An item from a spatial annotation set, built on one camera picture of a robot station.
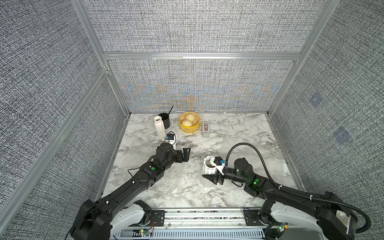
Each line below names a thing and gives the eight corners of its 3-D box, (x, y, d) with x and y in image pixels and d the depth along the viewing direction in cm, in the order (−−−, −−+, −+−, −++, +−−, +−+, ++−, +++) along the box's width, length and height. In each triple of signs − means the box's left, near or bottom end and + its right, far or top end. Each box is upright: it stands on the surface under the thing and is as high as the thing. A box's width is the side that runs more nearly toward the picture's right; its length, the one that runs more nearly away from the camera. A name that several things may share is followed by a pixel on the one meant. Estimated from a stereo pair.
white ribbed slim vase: (159, 140, 106) (154, 124, 92) (157, 133, 109) (152, 117, 96) (166, 138, 107) (163, 122, 93) (164, 131, 111) (161, 115, 97)
